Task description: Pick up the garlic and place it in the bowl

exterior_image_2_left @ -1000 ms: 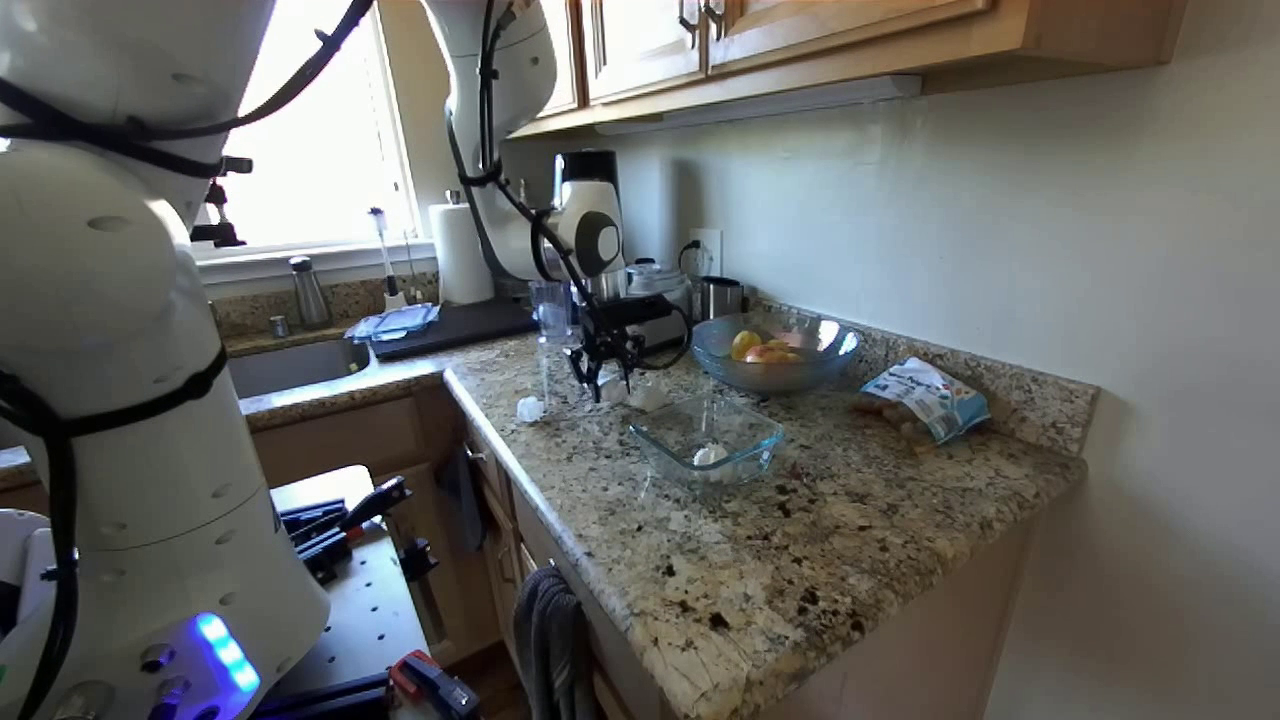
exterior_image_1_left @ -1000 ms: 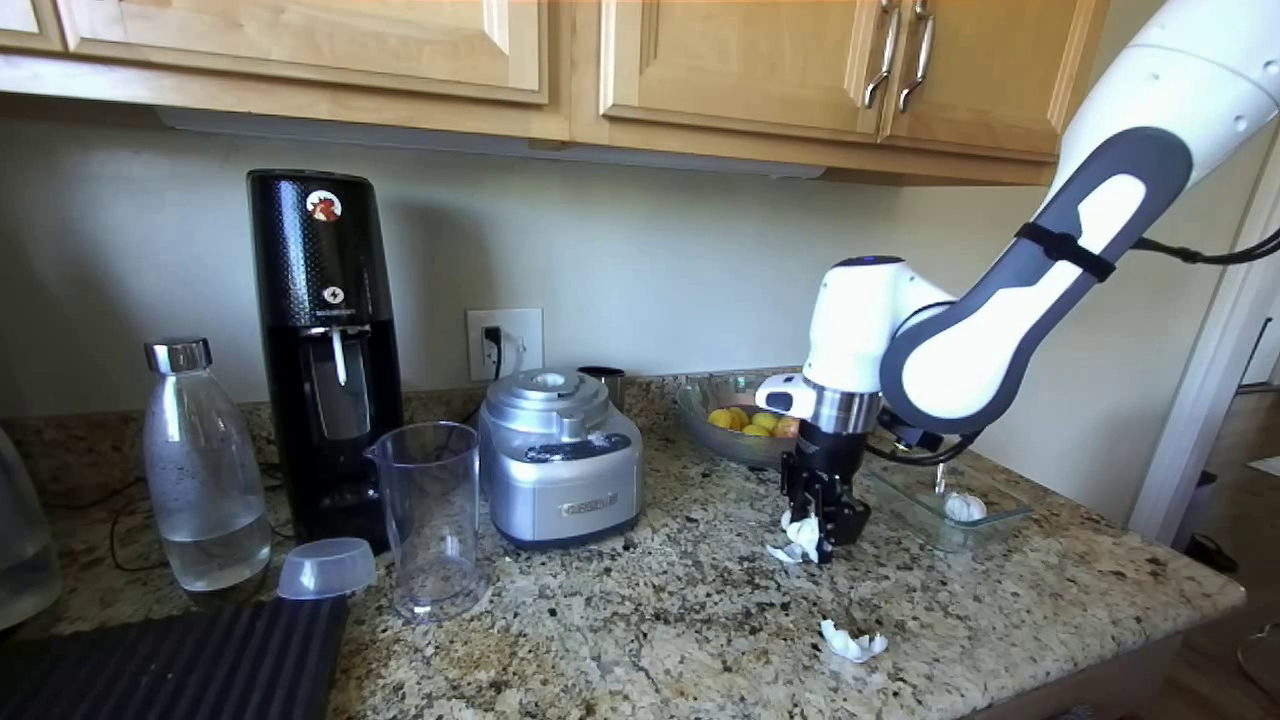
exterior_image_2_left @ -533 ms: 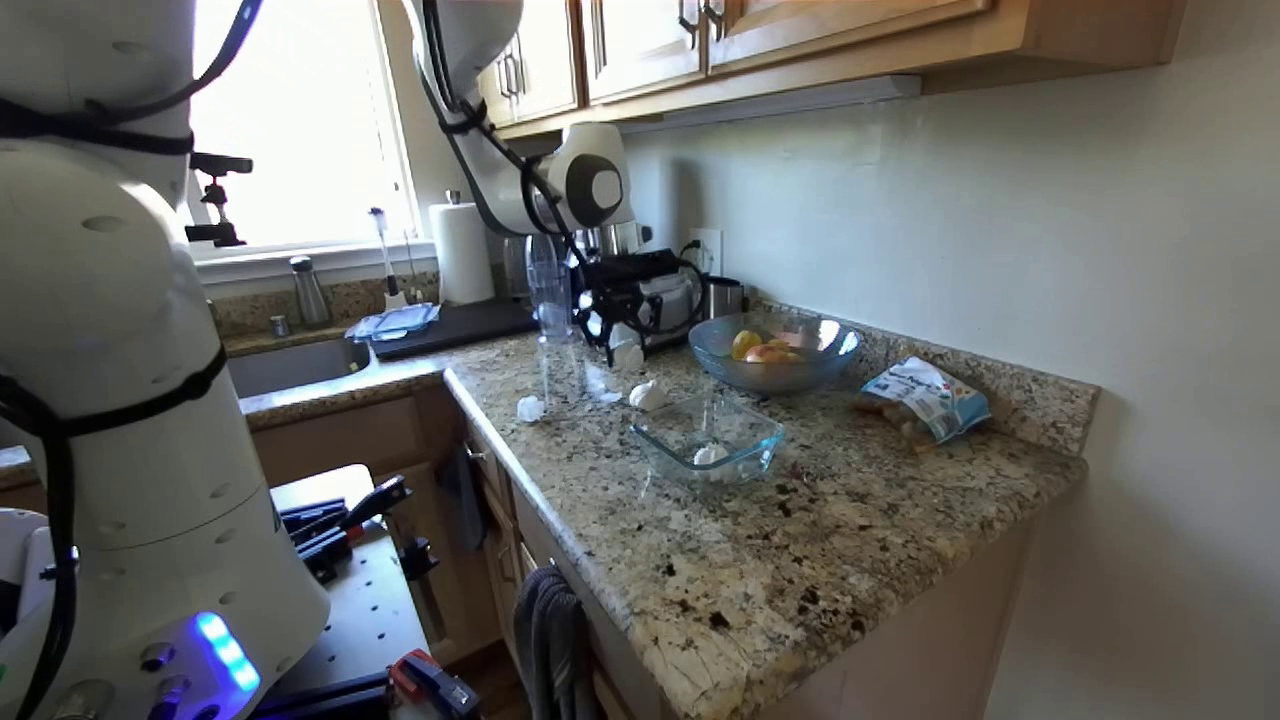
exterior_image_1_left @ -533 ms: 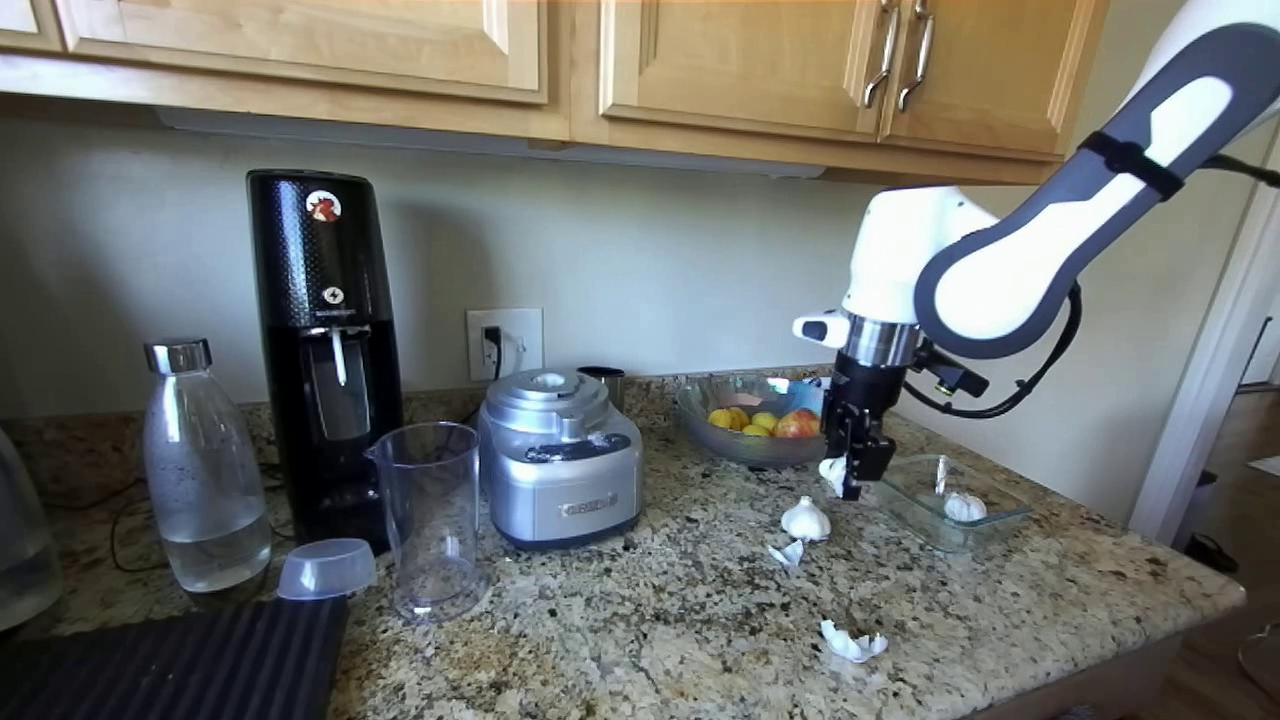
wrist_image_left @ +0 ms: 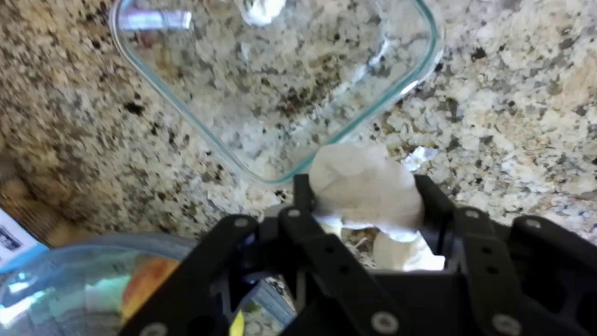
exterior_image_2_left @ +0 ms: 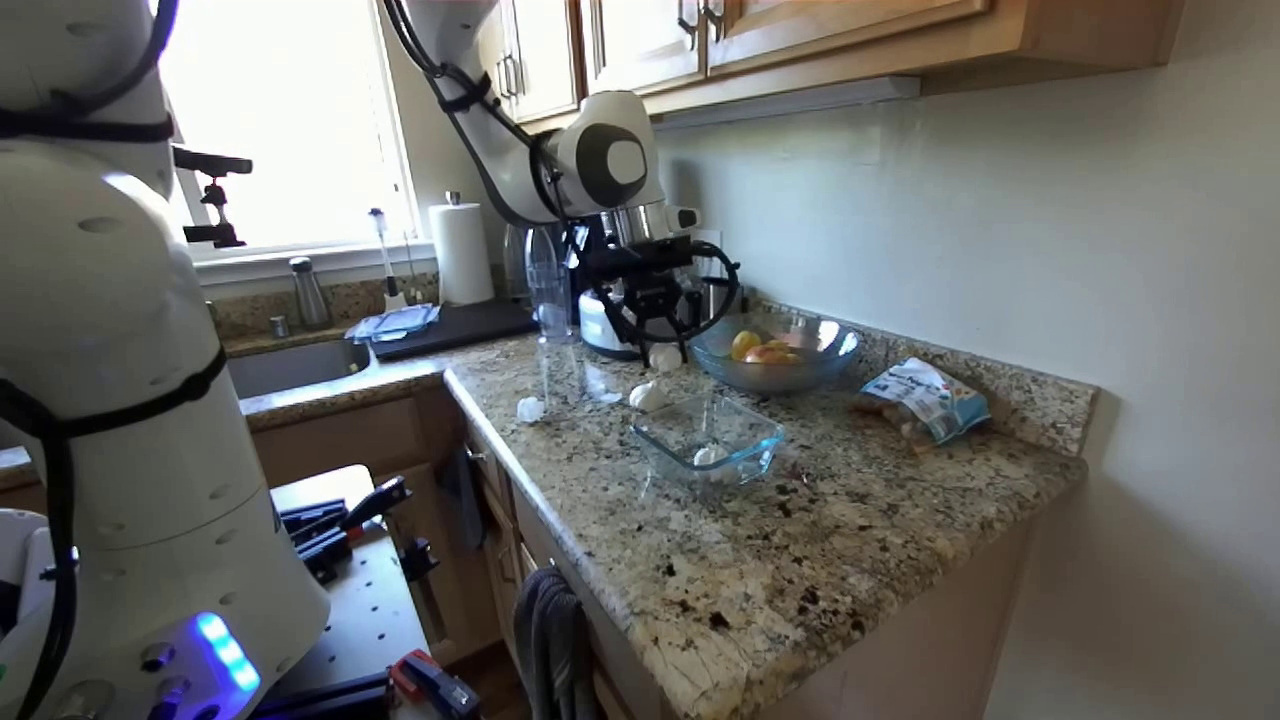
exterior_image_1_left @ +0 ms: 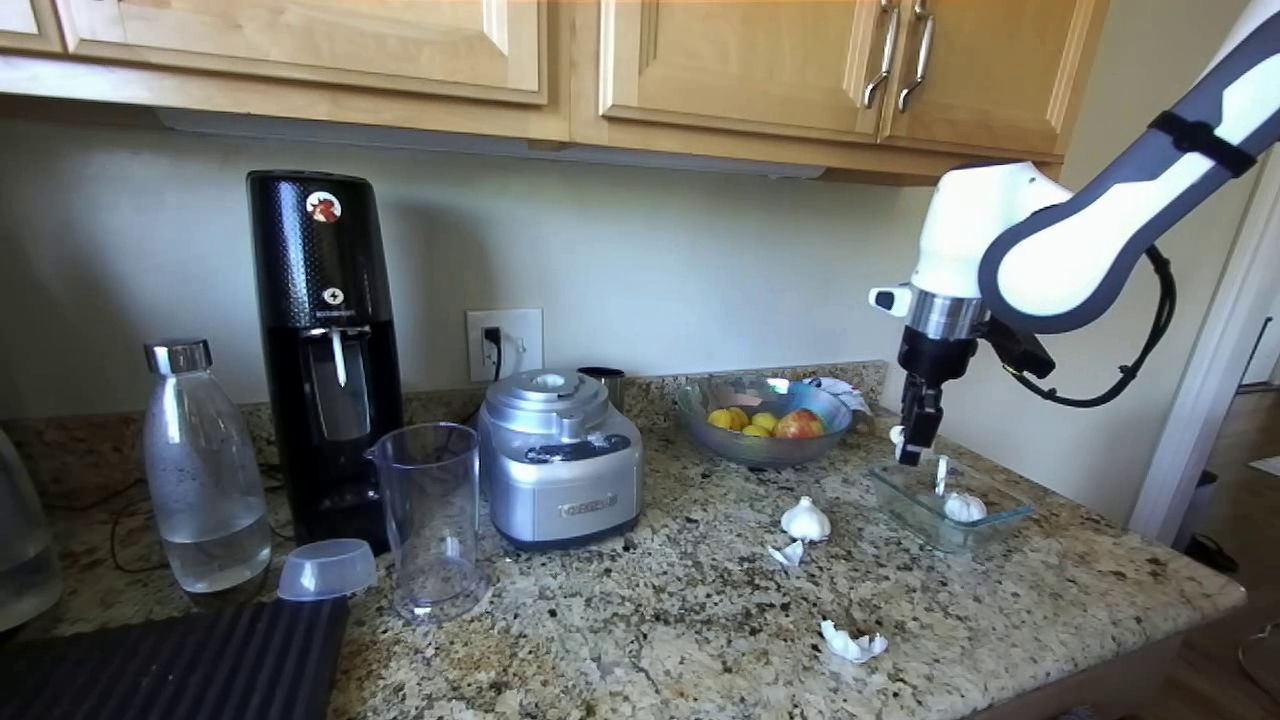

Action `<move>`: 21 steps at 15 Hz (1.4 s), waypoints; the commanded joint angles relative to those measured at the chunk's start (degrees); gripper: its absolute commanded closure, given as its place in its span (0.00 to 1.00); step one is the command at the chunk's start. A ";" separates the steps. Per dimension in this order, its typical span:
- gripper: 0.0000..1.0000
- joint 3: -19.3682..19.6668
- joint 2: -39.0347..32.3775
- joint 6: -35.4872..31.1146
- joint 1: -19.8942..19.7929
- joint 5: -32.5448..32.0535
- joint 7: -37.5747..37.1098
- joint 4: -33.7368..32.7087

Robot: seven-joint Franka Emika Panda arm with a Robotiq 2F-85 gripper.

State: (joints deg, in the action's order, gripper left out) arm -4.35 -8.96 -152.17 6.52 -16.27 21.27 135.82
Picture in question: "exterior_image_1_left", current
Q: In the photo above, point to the yellow lemon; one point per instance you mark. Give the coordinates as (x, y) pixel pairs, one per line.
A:
(726, 423)

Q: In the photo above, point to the silver food processor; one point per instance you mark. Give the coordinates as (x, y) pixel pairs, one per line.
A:
(561, 466)

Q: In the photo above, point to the square glass container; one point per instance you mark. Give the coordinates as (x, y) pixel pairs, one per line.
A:
(992, 526)

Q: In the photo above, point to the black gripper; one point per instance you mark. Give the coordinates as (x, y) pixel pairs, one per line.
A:
(939, 357)

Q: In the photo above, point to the glass bowl with fruit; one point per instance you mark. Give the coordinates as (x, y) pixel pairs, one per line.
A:
(765, 452)

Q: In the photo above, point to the white blue potato bag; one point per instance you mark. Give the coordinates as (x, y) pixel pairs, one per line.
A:
(842, 394)

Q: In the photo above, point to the white garlic bulb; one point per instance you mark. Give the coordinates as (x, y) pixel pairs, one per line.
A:
(965, 507)
(804, 523)

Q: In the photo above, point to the black ribbed drying mat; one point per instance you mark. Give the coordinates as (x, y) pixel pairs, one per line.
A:
(163, 667)

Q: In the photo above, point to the clear bottle silver cap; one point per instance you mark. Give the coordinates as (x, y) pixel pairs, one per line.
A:
(206, 480)

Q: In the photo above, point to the tall clear drinking glass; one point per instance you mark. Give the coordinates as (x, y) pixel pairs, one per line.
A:
(425, 532)

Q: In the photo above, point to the wooden upper cabinet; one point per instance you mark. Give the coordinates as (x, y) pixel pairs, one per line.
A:
(333, 47)

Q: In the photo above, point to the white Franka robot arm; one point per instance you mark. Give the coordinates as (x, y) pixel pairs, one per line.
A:
(1094, 252)

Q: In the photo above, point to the red orange apple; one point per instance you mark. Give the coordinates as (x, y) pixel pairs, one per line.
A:
(800, 425)

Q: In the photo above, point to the translucent plastic lid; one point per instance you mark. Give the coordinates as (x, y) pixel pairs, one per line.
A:
(325, 570)

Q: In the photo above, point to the large garlic skin scrap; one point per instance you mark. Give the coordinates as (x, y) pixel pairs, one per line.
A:
(852, 640)

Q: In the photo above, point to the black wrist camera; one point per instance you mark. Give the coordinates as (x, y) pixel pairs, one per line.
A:
(1013, 348)

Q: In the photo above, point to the white door frame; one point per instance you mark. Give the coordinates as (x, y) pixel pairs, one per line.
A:
(1223, 414)

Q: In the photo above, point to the yellow green fruit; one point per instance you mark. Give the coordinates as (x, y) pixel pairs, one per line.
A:
(762, 425)

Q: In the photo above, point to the white wall outlet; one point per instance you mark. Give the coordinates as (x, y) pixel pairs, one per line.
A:
(521, 343)

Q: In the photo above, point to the black soda maker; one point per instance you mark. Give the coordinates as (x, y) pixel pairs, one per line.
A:
(325, 334)

